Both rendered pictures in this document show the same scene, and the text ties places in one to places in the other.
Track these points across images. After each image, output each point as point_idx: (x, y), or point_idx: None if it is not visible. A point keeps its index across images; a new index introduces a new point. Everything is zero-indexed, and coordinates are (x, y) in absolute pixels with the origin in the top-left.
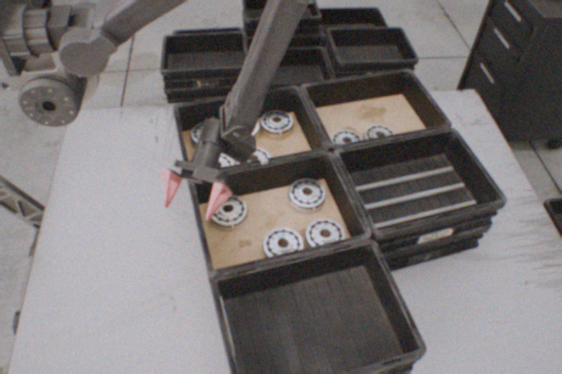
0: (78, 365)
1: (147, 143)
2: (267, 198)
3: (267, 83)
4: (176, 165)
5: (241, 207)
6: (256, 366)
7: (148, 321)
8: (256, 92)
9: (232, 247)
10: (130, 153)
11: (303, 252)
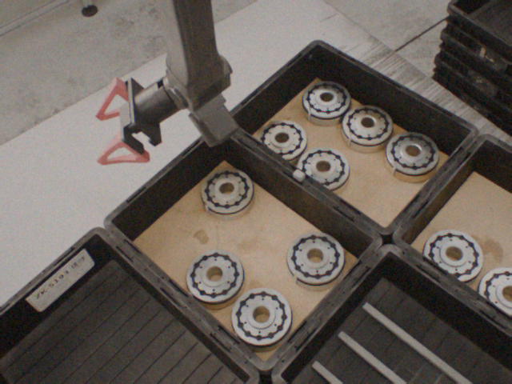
0: (23, 194)
1: None
2: (283, 221)
3: (182, 56)
4: (126, 84)
5: (238, 200)
6: (52, 342)
7: (95, 218)
8: (178, 59)
9: (189, 227)
10: (282, 63)
11: (186, 299)
